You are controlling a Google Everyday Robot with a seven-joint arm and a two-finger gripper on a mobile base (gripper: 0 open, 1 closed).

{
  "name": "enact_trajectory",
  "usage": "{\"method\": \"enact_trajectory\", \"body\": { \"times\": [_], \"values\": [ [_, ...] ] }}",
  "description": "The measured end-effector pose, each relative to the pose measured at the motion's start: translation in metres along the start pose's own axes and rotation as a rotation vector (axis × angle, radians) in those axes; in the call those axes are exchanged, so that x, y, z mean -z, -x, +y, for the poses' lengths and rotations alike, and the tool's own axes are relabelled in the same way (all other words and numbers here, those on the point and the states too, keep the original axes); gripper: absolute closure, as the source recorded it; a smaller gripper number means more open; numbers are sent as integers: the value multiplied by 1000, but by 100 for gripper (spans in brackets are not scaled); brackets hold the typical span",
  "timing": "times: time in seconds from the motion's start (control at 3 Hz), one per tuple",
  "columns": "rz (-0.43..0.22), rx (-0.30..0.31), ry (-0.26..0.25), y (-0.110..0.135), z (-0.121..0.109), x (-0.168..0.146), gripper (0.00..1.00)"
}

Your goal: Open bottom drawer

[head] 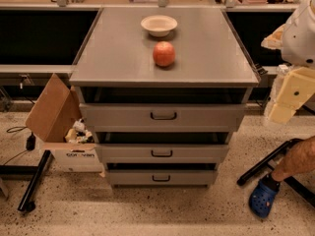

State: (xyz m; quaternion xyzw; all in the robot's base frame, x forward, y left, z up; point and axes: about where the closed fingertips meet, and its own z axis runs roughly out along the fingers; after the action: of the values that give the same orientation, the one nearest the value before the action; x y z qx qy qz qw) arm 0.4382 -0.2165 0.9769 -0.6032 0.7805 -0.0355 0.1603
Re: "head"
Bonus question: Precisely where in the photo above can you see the grey drawer cabinet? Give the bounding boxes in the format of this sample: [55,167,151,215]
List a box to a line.
[70,7,259,103]

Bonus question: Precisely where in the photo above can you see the person's bare leg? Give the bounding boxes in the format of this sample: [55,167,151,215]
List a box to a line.
[272,137,315,182]

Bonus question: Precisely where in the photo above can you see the grey top drawer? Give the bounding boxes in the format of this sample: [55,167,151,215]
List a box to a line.
[80,103,245,132]

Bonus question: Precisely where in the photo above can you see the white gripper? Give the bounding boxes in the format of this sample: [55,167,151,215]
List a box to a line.
[261,25,315,124]

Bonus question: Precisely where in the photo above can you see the red apple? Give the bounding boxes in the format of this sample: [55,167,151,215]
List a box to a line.
[153,41,175,67]

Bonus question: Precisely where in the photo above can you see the blue clog shoe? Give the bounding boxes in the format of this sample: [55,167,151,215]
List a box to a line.
[248,175,281,218]

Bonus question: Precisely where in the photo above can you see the white bowl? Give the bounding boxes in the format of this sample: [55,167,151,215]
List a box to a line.
[141,15,177,37]

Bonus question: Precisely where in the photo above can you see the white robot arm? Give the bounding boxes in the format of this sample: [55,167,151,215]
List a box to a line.
[261,0,315,124]

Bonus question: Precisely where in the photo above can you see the black frame leg right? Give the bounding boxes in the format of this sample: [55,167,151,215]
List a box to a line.
[237,139,315,207]

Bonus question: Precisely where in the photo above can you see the open cardboard box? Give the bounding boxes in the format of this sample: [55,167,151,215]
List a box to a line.
[26,74,104,173]

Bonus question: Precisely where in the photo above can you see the items inside cardboard box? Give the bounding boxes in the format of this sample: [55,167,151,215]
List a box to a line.
[64,119,94,144]

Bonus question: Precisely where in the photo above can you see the grey middle drawer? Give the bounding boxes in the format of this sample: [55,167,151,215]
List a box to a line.
[95,144,228,163]

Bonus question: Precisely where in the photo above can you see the black table leg left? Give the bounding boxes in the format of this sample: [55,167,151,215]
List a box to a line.
[0,150,51,212]

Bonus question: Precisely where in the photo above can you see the grey drawer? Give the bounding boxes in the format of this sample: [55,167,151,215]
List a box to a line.
[80,103,245,132]
[106,170,218,186]
[95,144,228,163]

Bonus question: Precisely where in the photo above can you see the grey bottom drawer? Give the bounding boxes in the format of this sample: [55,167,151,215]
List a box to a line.
[106,170,218,186]

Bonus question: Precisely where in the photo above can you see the black power adapter with cable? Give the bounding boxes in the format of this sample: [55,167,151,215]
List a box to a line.
[4,126,36,165]

